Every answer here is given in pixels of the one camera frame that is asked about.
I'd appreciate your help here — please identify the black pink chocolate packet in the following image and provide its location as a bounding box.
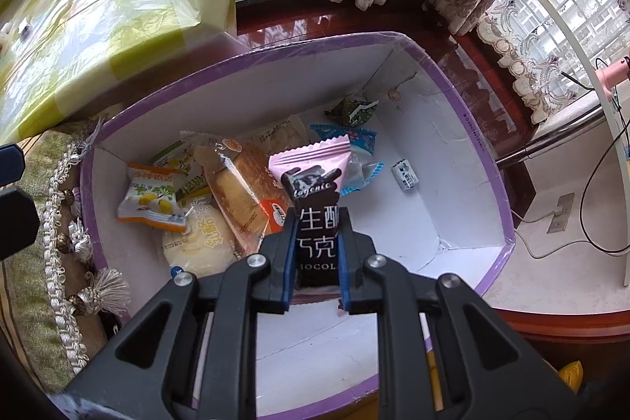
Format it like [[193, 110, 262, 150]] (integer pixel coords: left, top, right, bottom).
[[268, 135, 351, 289]]

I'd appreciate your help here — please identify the white bread snack packet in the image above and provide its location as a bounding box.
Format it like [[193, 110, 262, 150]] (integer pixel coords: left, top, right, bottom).
[[250, 115, 312, 155]]

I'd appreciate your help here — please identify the tasselled green cushion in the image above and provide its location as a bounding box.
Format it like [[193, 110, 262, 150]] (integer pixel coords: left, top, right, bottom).
[[1, 120, 130, 393]]

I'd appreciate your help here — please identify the round cream cake packet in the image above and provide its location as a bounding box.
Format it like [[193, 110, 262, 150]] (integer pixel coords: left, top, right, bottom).
[[161, 196, 237, 277]]

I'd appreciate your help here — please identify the yellow lemon candy packet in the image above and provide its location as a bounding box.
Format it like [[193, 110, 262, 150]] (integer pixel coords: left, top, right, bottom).
[[117, 163, 187, 233]]

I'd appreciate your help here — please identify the purple white cardboard box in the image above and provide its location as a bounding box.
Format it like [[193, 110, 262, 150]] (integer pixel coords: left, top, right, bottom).
[[67, 32, 515, 419]]

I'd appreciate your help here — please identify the orange striped cake packet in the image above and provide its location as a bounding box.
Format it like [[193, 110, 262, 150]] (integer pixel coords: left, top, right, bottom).
[[180, 131, 291, 256]]

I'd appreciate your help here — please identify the green checkered plastic tablecloth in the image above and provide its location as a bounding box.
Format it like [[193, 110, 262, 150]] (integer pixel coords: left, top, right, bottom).
[[1, 0, 236, 143]]

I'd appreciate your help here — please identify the blue pink cartoon snack packet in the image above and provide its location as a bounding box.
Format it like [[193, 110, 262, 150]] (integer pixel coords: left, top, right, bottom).
[[341, 154, 384, 196]]

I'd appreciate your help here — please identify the small white milk candy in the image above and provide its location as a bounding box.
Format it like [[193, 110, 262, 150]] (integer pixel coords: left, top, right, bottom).
[[391, 159, 419, 191]]

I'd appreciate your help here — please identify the blue candy packet rear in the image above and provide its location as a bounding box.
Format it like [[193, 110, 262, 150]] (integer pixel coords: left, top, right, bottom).
[[309, 124, 377, 155]]

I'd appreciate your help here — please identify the white curved stand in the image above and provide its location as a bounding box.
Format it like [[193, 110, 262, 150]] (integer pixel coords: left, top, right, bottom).
[[528, 0, 630, 288]]

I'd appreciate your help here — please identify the green garlic pea packet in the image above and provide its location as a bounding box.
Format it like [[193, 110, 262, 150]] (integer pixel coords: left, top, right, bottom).
[[324, 97, 379, 128]]

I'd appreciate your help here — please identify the black power cable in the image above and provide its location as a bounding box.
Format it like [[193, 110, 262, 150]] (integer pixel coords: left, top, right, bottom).
[[557, 55, 630, 258]]

